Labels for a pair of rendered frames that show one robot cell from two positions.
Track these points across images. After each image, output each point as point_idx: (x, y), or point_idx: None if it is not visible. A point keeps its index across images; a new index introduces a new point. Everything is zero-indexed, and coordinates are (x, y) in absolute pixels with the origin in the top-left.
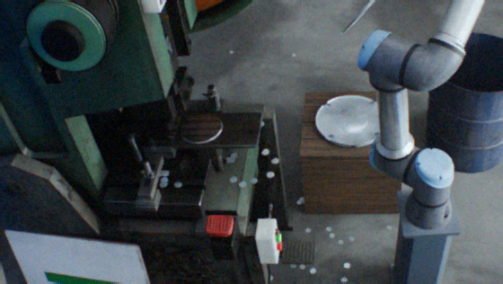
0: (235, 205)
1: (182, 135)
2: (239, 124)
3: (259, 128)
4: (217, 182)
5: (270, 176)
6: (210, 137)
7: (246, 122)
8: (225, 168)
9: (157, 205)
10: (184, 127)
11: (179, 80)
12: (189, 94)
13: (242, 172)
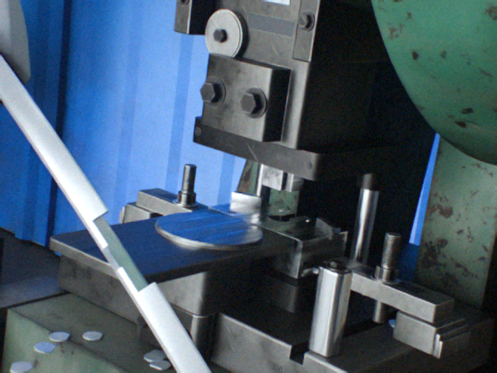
0: (22, 312)
1: (220, 214)
2: (149, 251)
3: (90, 254)
4: (116, 324)
5: (14, 364)
6: (160, 220)
7: (139, 256)
8: (140, 344)
9: (126, 220)
10: (242, 222)
11: (235, 58)
12: (209, 96)
13: (95, 351)
